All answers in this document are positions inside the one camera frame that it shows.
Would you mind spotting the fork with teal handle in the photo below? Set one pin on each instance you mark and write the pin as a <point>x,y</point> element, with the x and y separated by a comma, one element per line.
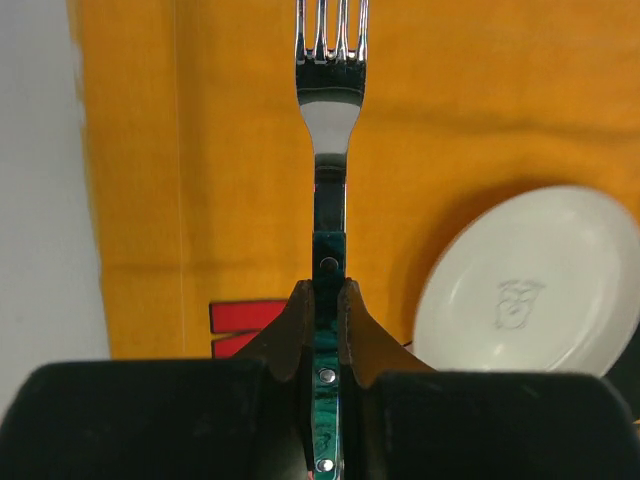
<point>330,89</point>

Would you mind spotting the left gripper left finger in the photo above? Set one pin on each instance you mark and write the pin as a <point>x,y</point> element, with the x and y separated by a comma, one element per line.
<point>244,417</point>

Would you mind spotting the orange cartoon placemat cloth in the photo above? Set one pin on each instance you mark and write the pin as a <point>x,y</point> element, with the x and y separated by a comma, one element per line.
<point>200,167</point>

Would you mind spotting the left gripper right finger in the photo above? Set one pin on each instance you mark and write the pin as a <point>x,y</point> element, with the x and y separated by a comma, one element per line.
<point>401,419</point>

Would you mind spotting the cream round plate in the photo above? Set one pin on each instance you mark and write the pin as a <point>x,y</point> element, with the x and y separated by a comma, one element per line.
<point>545,281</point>

